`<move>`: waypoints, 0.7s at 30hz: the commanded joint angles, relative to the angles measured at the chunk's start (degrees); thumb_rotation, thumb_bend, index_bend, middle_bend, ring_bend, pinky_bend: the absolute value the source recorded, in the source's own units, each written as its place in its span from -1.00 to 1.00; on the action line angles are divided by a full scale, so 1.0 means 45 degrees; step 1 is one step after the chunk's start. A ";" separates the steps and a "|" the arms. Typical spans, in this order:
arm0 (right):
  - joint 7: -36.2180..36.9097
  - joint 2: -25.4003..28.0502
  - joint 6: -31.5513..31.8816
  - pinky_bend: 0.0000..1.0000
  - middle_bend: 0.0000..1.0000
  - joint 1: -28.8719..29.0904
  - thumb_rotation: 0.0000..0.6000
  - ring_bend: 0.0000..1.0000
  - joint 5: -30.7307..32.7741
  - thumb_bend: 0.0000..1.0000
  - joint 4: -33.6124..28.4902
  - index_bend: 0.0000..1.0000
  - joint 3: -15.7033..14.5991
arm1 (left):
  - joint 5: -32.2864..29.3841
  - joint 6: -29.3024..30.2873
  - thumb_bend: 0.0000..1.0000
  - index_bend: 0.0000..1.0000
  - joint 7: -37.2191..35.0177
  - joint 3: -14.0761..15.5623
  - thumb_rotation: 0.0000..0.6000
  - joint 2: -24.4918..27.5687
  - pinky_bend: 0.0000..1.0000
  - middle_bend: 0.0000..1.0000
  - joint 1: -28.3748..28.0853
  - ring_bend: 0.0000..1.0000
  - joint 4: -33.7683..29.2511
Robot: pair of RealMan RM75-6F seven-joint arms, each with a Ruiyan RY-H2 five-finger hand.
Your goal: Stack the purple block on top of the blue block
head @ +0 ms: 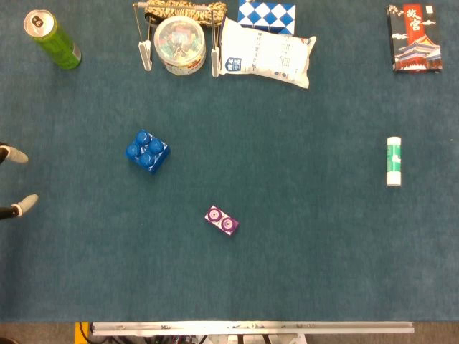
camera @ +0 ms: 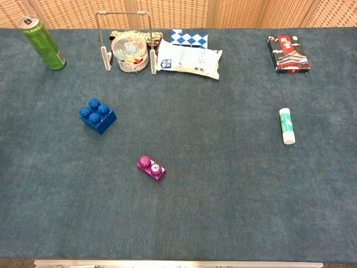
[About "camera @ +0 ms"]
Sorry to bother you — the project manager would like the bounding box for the small purple block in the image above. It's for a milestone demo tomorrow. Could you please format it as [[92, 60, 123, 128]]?
[[136, 155, 166, 183]]

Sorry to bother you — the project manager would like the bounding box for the blue toy brick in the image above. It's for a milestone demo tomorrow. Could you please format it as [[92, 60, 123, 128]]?
[[79, 98, 117, 135]]

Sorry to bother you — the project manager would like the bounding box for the blue felt table cloth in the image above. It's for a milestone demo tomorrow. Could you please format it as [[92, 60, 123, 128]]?
[[0, 26, 357, 260]]

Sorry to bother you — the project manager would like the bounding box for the white plastic bag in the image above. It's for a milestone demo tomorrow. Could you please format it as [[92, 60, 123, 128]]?
[[155, 38, 223, 81]]

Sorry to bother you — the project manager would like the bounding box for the clear tub of binder clips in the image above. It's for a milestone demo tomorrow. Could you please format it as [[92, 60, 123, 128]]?
[[111, 31, 149, 74]]

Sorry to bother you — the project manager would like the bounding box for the blue white checkered puzzle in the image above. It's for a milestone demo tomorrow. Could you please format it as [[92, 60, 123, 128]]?
[[170, 28, 209, 50]]

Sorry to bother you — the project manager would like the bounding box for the green white glue stick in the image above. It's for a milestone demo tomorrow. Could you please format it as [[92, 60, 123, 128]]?
[[278, 108, 296, 145]]

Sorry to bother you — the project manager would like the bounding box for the wicker folding screen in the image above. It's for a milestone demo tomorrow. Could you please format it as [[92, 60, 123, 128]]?
[[0, 0, 357, 29]]

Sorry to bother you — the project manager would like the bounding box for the black red printed box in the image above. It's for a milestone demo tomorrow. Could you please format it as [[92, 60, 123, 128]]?
[[267, 35, 311, 74]]

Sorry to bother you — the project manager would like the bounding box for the green drink can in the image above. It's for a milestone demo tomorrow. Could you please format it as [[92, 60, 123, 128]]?
[[18, 15, 67, 71]]

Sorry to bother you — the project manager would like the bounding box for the metal wire stand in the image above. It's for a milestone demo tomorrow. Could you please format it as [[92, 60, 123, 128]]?
[[95, 10, 157, 75]]

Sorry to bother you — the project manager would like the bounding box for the camouflage rope bundle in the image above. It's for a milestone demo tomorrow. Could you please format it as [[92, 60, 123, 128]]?
[[109, 29, 163, 47]]

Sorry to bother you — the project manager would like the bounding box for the aluminium rail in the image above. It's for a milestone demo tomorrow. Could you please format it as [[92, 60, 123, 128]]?
[[33, 259, 324, 268]]

